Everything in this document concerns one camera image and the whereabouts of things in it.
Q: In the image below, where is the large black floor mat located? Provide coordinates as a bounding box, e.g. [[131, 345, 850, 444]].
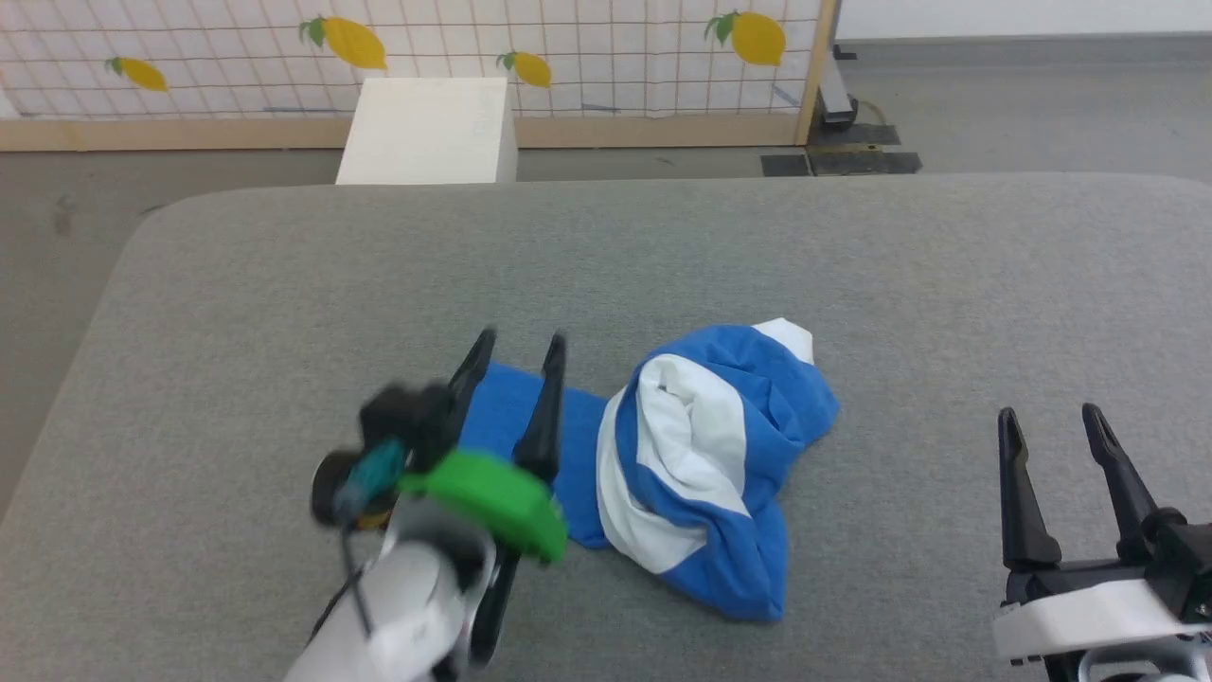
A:
[[810, 151, 922, 177]]

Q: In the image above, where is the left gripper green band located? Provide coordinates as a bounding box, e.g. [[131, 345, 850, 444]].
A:
[[360, 328, 570, 565]]

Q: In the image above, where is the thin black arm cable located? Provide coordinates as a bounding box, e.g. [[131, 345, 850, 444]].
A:
[[339, 526, 374, 640]]

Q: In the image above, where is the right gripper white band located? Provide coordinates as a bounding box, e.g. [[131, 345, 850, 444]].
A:
[[991, 404, 1212, 682]]

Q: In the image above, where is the white box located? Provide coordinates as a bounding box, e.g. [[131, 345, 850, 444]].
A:
[[335, 78, 519, 186]]

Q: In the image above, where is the grey metal stand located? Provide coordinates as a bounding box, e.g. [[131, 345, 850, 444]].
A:
[[818, 43, 860, 129]]

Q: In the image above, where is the grey fabric sofa cushion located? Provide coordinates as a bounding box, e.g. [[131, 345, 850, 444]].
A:
[[0, 173, 1212, 682]]

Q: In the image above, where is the blue and white garment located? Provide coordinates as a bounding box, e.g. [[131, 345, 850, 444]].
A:
[[459, 318, 840, 623]]

